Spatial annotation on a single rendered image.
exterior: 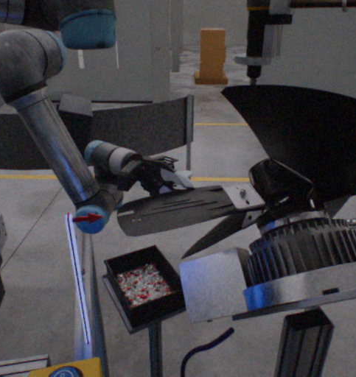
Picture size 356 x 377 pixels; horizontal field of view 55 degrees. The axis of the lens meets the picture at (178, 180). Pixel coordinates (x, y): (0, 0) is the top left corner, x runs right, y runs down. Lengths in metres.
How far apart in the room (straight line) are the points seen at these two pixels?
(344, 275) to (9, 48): 0.75
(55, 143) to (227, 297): 0.50
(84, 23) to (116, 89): 6.33
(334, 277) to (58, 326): 1.73
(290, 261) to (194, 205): 0.20
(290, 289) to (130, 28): 6.25
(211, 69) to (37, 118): 8.03
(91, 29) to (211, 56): 8.22
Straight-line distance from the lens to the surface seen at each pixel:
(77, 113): 1.19
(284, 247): 0.65
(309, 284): 0.61
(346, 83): 7.22
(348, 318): 2.28
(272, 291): 0.63
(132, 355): 1.93
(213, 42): 8.66
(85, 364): 0.58
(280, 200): 0.72
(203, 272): 0.78
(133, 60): 6.68
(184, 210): 0.67
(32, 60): 0.82
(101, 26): 0.50
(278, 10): 0.61
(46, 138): 0.81
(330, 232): 0.65
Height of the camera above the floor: 1.53
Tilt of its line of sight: 26 degrees down
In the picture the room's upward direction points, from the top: straight up
